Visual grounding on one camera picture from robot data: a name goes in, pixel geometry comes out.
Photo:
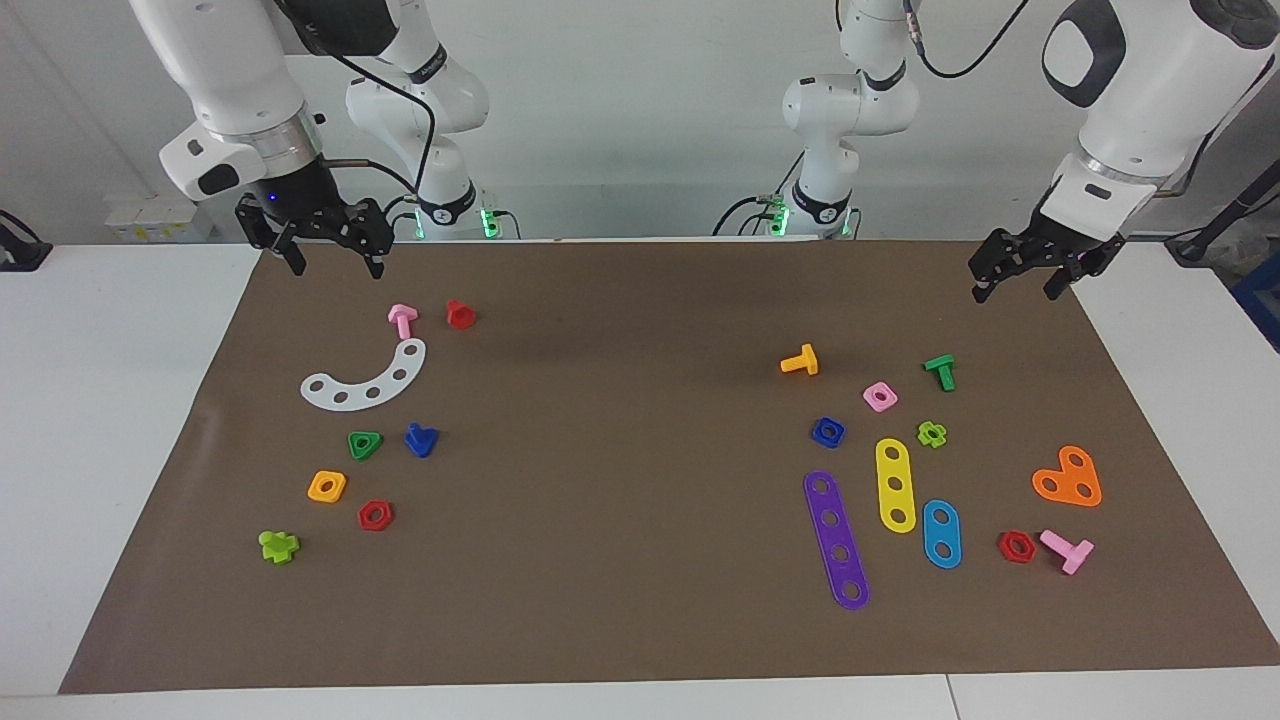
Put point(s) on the small pink toy screw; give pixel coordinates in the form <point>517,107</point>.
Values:
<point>402,318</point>

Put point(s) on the yellow three-hole strip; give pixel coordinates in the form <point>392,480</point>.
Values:
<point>892,469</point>

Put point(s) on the green triangle toy nut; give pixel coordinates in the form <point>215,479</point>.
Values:
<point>353,438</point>

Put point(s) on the brown table mat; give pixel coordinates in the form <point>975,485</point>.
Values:
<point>600,550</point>

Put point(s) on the black clamp device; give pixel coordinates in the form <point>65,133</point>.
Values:
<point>20,255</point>

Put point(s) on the large pink toy screw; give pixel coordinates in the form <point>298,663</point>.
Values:
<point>1072,553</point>

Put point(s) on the blue toy screw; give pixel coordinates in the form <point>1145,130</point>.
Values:
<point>420,440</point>

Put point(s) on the orange square toy nut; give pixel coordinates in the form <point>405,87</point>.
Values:
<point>314,492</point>

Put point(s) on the lime green toy screw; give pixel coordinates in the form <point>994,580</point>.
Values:
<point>277,547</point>

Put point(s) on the red hexagon toy nut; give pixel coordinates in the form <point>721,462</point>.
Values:
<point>364,520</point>
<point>1004,550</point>

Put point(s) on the orange heart-shaped plate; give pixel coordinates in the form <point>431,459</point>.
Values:
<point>1068,482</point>

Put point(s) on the blue crate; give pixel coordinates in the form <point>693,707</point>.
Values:
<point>1265,300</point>

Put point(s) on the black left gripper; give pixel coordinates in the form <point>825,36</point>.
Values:
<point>1075,245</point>

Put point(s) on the red toy screw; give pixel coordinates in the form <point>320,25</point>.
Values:
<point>460,316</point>

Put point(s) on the orange toy screw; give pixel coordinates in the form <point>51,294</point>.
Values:
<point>805,360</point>

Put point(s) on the blue two-hole strip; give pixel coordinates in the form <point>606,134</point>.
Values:
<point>941,533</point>

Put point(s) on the pink square toy nut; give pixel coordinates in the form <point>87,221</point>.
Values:
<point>890,403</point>

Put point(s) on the black stand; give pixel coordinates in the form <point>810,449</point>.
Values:
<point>1215,225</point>

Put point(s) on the blue square toy nut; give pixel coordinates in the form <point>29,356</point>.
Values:
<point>818,440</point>

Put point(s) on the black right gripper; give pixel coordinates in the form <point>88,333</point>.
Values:
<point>300,200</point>

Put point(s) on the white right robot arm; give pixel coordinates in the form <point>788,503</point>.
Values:
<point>230,70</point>

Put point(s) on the purple four-hole strip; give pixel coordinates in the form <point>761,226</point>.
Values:
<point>826,503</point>

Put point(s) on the lime green cross nut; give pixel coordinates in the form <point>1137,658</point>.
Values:
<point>922,432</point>

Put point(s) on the white curved perforated plate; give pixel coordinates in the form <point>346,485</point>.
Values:
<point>388,384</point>

